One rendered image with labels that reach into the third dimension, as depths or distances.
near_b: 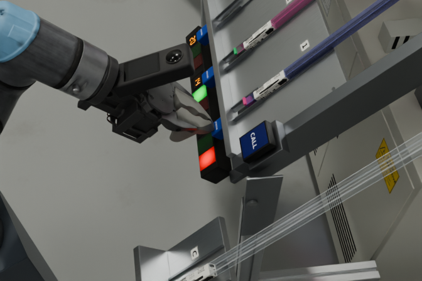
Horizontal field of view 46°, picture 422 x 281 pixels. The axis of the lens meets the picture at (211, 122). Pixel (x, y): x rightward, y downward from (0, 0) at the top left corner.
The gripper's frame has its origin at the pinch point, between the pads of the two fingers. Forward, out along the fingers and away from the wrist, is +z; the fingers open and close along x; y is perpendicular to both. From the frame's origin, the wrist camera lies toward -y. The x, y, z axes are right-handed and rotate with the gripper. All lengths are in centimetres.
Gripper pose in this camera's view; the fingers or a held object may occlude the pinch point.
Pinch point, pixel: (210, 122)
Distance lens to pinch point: 79.7
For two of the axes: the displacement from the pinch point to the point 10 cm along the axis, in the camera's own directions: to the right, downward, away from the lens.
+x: 1.0, 7.8, -6.2
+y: -6.8, 5.1, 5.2
